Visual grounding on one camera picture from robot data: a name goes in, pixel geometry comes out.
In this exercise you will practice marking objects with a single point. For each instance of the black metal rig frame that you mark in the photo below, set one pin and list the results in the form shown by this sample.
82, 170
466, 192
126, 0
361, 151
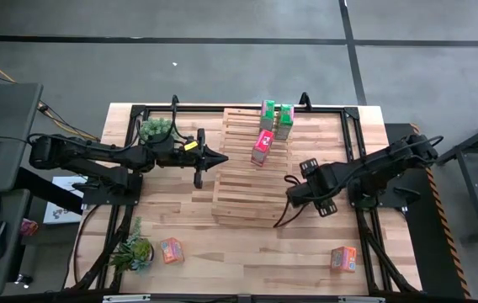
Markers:
230, 108

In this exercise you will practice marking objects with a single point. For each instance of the white metal bracket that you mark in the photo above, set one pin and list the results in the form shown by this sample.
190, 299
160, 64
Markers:
361, 299
127, 298

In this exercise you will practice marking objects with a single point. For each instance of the orange cereal box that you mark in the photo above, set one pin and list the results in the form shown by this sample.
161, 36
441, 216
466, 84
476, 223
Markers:
343, 258
172, 251

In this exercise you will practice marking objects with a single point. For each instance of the slatted wooden shelf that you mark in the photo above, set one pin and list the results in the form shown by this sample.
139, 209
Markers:
247, 198

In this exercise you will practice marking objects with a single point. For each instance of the spiky succulent plant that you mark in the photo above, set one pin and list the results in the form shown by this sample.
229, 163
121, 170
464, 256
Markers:
134, 252

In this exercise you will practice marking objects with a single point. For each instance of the black platform hazard stripe edge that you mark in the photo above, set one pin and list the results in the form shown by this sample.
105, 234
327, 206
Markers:
424, 252

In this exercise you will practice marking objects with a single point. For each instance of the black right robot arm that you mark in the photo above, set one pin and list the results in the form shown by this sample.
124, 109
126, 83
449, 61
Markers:
382, 164

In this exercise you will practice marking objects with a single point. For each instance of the bushy green plant patterned pot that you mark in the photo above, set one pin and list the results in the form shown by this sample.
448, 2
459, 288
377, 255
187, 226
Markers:
155, 126

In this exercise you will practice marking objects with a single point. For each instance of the white printed sheet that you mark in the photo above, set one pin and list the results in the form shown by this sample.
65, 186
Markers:
60, 210

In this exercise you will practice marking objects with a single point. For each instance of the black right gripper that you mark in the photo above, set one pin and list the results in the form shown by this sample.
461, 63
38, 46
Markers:
325, 183

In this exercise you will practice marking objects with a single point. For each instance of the pink Froot Loops cereal box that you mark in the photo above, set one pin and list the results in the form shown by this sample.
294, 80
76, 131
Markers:
263, 145

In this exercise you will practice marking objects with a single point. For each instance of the small pink packet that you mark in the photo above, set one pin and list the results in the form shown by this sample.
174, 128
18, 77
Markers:
28, 227

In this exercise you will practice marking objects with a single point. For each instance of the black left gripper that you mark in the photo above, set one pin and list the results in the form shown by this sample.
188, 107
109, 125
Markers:
176, 151

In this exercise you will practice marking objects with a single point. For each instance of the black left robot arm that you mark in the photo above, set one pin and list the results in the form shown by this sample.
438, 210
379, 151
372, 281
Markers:
96, 151

